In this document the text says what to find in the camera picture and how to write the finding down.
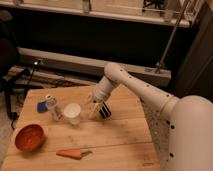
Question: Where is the blue small object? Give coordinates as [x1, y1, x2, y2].
[37, 102, 47, 113]

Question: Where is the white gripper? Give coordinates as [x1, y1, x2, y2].
[87, 76, 118, 119]

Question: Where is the orange ceramic bowl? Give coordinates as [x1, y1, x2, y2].
[15, 124, 45, 152]

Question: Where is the metal pole stand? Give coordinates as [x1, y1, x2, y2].
[155, 0, 190, 74]

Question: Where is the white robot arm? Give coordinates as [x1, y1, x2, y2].
[90, 62, 213, 171]

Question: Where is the orange toy carrot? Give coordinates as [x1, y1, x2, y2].
[56, 149, 91, 160]

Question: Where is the black white striped block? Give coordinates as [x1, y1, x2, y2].
[99, 103, 111, 119]

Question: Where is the black office chair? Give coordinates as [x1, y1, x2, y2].
[0, 10, 40, 129]

